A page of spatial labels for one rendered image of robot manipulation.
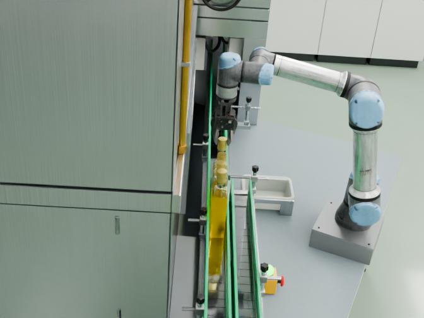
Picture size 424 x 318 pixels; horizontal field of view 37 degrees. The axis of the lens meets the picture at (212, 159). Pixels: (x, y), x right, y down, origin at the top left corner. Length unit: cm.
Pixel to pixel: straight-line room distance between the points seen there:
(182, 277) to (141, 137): 73
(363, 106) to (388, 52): 424
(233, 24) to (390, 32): 334
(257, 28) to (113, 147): 171
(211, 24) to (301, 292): 145
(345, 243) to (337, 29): 390
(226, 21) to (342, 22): 313
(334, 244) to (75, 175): 123
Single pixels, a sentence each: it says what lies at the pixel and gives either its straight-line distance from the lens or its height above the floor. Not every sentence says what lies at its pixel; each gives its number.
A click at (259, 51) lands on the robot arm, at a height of 152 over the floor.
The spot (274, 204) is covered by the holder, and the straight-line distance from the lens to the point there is 270.
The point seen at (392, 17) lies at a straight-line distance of 629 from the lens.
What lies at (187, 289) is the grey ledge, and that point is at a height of 88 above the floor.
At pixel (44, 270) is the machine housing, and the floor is 110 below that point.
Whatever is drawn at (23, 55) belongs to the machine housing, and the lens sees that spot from 156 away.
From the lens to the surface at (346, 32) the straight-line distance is 624.
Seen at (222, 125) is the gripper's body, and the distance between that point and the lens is 225.
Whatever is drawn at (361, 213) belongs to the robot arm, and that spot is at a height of 101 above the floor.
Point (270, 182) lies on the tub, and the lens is 283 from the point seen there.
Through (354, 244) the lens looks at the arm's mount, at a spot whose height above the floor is 83.
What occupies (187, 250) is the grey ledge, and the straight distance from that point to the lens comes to 230.
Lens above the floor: 235
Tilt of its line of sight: 31 degrees down
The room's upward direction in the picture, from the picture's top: 4 degrees clockwise
